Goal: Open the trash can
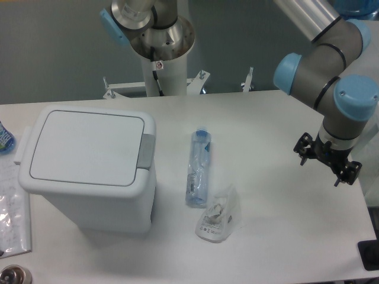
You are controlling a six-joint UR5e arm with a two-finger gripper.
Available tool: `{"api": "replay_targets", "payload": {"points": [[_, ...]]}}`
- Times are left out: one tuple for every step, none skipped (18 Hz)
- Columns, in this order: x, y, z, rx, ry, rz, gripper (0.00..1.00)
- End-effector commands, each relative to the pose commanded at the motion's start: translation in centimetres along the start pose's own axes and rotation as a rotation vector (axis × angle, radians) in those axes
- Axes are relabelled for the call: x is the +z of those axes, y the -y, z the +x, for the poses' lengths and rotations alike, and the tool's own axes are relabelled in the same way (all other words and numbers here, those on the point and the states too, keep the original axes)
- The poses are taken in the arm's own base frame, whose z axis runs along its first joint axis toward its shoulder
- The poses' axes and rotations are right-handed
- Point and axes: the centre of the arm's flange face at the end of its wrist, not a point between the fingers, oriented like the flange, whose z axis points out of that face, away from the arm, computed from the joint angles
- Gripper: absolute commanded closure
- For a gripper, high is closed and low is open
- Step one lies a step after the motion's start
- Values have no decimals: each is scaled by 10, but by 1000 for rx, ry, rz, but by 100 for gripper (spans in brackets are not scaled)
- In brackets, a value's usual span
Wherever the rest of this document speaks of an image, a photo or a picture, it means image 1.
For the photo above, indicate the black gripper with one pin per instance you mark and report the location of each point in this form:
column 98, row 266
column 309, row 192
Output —
column 337, row 160

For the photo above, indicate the white trash can lid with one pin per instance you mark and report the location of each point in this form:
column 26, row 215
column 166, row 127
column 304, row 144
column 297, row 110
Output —
column 87, row 148

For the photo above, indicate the white pedestal base bracket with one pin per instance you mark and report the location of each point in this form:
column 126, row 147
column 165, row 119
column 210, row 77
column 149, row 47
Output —
column 195, row 86

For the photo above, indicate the white plastic trash can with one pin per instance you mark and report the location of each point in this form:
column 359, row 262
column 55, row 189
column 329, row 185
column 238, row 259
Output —
column 99, row 207

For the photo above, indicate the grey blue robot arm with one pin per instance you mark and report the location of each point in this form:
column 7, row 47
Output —
column 162, row 39

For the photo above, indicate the grey trash can push button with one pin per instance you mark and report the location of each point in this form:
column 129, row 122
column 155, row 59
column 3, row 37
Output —
column 146, row 151

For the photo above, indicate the crumpled clear plastic bag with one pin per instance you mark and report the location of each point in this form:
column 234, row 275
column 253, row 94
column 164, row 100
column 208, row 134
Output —
column 221, row 218

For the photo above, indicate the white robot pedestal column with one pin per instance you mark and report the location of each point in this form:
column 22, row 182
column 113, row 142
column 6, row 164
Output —
column 172, row 75

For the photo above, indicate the blue water jug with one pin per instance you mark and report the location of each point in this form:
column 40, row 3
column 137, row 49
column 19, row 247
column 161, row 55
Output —
column 364, row 9

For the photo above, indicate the round metal object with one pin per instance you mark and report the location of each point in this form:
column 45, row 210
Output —
column 15, row 274

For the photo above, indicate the blue green bottle at edge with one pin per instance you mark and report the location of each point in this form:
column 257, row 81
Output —
column 7, row 141

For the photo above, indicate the paper sheet in plastic sleeve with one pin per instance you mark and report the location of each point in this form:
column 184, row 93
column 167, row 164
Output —
column 15, row 212

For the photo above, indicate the clear plastic water bottle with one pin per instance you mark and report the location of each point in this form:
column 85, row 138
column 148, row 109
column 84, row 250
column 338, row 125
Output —
column 198, row 169

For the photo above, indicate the black device at edge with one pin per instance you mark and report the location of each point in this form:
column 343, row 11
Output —
column 368, row 251

